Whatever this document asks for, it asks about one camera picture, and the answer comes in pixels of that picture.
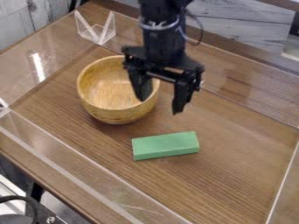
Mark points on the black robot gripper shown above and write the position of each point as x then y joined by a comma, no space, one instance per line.
162,58

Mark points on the green rectangular block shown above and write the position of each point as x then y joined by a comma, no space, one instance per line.
166,145

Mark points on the brown wooden bowl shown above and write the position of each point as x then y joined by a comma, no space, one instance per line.
107,95

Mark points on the clear acrylic corner bracket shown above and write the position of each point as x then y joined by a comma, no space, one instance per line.
99,34

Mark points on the clear acrylic tray wall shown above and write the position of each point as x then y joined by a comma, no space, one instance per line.
245,116

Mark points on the black table leg frame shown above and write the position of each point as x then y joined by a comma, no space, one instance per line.
46,216

